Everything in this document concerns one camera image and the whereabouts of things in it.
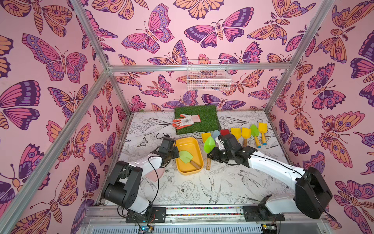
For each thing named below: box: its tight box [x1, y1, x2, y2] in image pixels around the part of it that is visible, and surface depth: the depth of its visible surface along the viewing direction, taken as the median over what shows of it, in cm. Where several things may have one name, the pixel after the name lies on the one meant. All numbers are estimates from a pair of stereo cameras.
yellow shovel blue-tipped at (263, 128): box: [257, 122, 269, 146], surface depth 109 cm
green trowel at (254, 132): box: [250, 124, 262, 149], surface depth 108 cm
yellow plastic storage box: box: [174, 136, 205, 176], surface depth 94 cm
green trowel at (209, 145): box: [203, 136, 216, 171], surface depth 86 cm
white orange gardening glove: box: [172, 114, 202, 130], surface depth 111 cm
